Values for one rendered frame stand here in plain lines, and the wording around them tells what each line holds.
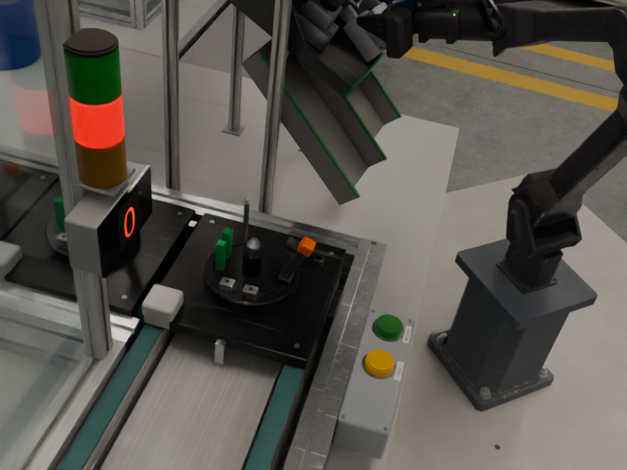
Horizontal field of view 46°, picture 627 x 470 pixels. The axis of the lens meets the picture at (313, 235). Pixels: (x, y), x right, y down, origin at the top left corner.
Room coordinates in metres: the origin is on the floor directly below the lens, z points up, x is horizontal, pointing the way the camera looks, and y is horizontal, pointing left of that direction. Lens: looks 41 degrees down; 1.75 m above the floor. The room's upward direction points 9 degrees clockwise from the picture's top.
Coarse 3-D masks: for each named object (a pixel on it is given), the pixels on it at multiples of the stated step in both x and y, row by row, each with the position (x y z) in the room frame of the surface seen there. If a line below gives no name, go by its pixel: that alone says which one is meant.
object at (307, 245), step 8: (288, 240) 0.77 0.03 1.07; (296, 240) 0.77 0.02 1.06; (304, 240) 0.76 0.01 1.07; (312, 240) 0.77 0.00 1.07; (296, 248) 0.76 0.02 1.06; (304, 248) 0.75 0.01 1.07; (312, 248) 0.76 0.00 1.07; (296, 256) 0.76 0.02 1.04; (304, 256) 0.76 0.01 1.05; (288, 264) 0.76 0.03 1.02; (296, 264) 0.76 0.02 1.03; (288, 272) 0.76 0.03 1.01
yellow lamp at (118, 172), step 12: (120, 144) 0.60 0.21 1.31; (84, 156) 0.59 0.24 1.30; (96, 156) 0.58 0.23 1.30; (108, 156) 0.59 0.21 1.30; (120, 156) 0.60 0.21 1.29; (84, 168) 0.59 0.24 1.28; (96, 168) 0.58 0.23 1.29; (108, 168) 0.59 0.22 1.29; (120, 168) 0.60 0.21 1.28; (84, 180) 0.59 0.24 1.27; (96, 180) 0.58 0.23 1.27; (108, 180) 0.59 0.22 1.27; (120, 180) 0.60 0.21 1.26
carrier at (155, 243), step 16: (160, 208) 0.91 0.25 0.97; (176, 208) 0.91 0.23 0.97; (160, 224) 0.87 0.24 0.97; (176, 224) 0.87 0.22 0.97; (144, 240) 0.83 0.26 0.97; (160, 240) 0.83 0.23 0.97; (176, 240) 0.84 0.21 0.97; (128, 256) 0.79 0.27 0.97; (144, 256) 0.79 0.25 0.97; (160, 256) 0.80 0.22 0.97; (112, 272) 0.75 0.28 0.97; (128, 272) 0.75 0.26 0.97; (144, 272) 0.76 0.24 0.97; (160, 272) 0.78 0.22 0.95; (112, 288) 0.72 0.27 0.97; (128, 288) 0.72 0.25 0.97; (144, 288) 0.73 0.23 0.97; (112, 304) 0.69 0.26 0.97; (128, 304) 0.69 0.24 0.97
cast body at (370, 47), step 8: (352, 8) 1.06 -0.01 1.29; (376, 8) 1.03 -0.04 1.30; (384, 8) 1.05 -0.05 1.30; (344, 16) 1.05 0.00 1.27; (352, 16) 1.05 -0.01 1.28; (360, 16) 1.04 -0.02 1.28; (352, 24) 1.03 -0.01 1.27; (352, 32) 1.03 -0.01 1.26; (360, 32) 1.02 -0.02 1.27; (368, 32) 1.02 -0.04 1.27; (352, 40) 1.03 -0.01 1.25; (360, 40) 1.02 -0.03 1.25; (368, 40) 1.02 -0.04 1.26; (376, 40) 1.01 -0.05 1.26; (360, 48) 1.02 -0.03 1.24; (368, 48) 1.02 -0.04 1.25; (376, 48) 1.01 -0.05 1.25; (384, 48) 1.02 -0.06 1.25; (368, 56) 1.02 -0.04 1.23
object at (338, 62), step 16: (240, 0) 1.03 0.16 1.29; (256, 0) 1.02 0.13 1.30; (272, 0) 1.01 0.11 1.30; (304, 0) 1.13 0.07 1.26; (256, 16) 1.02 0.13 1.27; (272, 16) 1.01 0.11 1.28; (336, 32) 1.10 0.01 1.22; (288, 48) 1.00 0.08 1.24; (304, 48) 0.99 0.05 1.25; (336, 48) 1.06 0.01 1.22; (352, 48) 1.09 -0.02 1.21; (304, 64) 0.99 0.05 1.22; (320, 64) 0.98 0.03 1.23; (336, 64) 1.02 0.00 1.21; (352, 64) 1.05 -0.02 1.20; (368, 64) 1.07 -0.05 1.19; (336, 80) 0.97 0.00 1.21; (352, 80) 1.01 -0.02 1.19
